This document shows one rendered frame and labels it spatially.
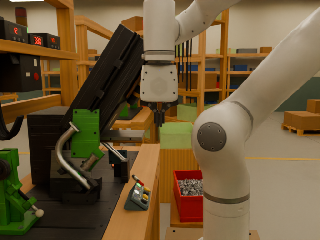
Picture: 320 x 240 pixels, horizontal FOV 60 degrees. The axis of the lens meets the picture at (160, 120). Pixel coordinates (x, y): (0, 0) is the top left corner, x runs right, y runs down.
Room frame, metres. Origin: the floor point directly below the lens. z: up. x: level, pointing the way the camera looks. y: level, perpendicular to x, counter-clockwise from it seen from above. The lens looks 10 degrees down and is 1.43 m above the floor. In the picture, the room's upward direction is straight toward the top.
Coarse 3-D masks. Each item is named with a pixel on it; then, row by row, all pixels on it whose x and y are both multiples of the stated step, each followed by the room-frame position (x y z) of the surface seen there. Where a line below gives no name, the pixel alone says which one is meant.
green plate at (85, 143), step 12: (72, 120) 1.18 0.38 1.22; (84, 120) 1.18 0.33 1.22; (96, 120) 1.17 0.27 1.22; (84, 132) 1.16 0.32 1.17; (96, 132) 1.16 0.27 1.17; (72, 144) 1.15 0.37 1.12; (84, 144) 1.15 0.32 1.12; (96, 144) 1.15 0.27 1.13; (72, 156) 1.14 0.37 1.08; (84, 156) 1.14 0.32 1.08
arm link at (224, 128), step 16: (208, 112) 0.60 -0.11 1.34; (224, 112) 0.59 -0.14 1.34; (240, 112) 0.64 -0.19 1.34; (192, 128) 0.63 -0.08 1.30; (208, 128) 0.58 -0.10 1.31; (224, 128) 0.57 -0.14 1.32; (240, 128) 0.58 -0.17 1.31; (192, 144) 0.62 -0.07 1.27; (208, 144) 0.58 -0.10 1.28; (224, 144) 0.57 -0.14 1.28; (240, 144) 0.58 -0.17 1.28; (208, 160) 0.61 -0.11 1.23; (224, 160) 0.59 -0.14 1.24; (240, 160) 0.59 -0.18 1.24; (208, 176) 0.65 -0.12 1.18; (224, 176) 0.62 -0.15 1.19; (240, 176) 0.62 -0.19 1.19; (208, 192) 0.65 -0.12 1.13; (224, 192) 0.63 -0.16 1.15; (240, 192) 0.63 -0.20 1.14
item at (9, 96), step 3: (0, 93) 6.74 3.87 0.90; (3, 93) 6.86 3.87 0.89; (6, 93) 6.97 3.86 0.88; (9, 93) 7.10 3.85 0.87; (12, 93) 7.21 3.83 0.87; (15, 93) 7.23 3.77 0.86; (0, 96) 6.64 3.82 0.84; (3, 96) 6.74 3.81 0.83; (6, 96) 6.85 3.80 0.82; (9, 96) 6.89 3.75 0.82; (12, 96) 7.03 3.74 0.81; (15, 96) 7.15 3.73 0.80; (0, 99) 6.55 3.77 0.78; (3, 99) 6.66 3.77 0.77; (6, 99) 6.77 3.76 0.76; (15, 99) 7.21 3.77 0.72; (0, 102) 7.27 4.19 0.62
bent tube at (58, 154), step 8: (72, 128) 1.14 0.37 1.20; (64, 136) 1.13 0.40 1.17; (56, 144) 1.12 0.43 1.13; (56, 152) 1.11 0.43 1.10; (64, 160) 1.11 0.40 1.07; (64, 168) 1.10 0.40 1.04; (72, 168) 1.10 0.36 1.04; (72, 176) 1.09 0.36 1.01; (80, 176) 1.09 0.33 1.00; (80, 184) 1.08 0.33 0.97; (88, 184) 1.08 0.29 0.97
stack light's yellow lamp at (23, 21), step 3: (18, 18) 1.39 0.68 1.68; (21, 18) 1.39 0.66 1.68; (24, 18) 1.40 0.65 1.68; (18, 21) 1.39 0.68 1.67; (21, 21) 1.39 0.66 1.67; (24, 21) 1.40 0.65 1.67; (21, 24) 1.39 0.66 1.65; (24, 24) 1.40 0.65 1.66; (27, 24) 1.42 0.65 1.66; (27, 27) 1.42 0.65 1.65
